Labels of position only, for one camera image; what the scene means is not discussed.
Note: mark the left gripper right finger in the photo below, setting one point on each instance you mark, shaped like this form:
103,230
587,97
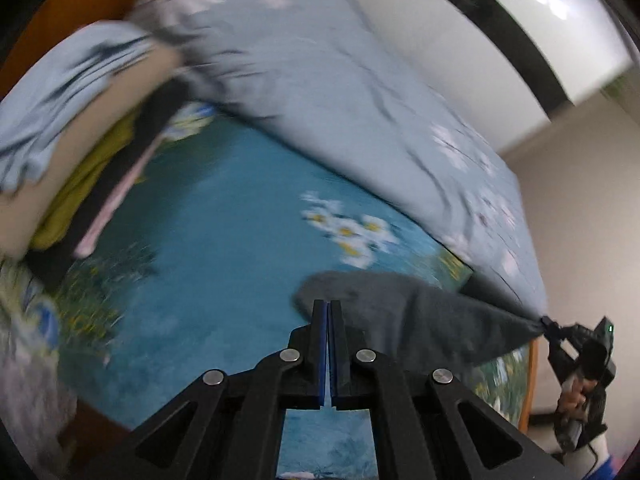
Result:
426,426

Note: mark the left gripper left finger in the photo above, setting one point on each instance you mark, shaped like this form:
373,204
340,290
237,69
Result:
227,426

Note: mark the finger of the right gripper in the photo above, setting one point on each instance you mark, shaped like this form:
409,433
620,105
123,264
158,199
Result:
553,331

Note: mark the dark grey sweatpants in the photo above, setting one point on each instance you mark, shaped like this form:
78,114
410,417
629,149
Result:
419,325

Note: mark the stack of folded clothes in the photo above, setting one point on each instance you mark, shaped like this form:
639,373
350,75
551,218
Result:
59,110

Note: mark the person's right hand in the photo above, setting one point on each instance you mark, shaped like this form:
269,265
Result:
572,401

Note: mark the teal floral bed blanket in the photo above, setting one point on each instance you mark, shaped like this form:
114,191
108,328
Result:
184,253

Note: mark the white black wardrobe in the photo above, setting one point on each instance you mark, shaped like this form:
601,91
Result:
509,67

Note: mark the light blue floral duvet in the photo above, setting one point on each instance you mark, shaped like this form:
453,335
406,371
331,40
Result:
314,74

